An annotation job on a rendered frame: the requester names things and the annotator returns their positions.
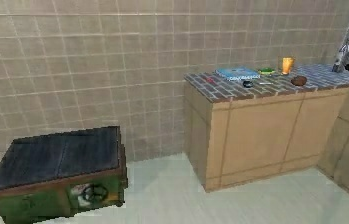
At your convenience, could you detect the orange glass cup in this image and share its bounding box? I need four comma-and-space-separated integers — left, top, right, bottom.
281, 57, 295, 76

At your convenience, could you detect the green bin with black lid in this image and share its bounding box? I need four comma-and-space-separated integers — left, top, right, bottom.
0, 125, 129, 224

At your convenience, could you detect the green dish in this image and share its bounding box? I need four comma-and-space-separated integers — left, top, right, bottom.
257, 67, 277, 76

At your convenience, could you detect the brown round potato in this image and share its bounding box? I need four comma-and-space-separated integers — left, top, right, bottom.
290, 75, 308, 87

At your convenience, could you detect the tan counter with tiled top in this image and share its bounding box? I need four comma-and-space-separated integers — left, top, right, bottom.
183, 63, 349, 205

